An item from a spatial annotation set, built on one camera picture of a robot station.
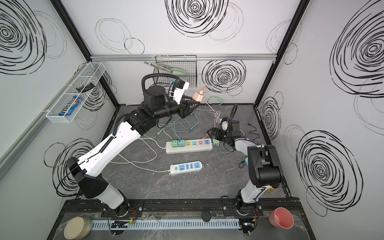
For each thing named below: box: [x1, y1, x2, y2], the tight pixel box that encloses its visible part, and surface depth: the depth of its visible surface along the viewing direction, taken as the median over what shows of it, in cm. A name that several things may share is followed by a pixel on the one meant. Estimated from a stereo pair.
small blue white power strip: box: [169, 161, 204, 175], surface depth 86 cm
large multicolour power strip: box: [165, 138, 213, 155], surface depth 95 cm
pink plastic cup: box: [268, 207, 294, 230], surface depth 65 cm
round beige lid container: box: [63, 217, 92, 240], surface depth 65 cm
